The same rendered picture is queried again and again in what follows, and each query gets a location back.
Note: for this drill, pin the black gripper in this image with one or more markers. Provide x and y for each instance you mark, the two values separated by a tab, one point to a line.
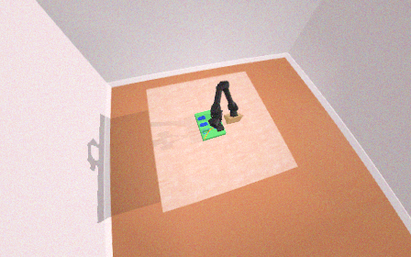
220	127

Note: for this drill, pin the green flat deck plate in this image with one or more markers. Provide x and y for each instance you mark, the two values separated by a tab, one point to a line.
204	127

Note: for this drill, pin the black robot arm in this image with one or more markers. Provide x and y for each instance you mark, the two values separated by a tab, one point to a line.
216	108

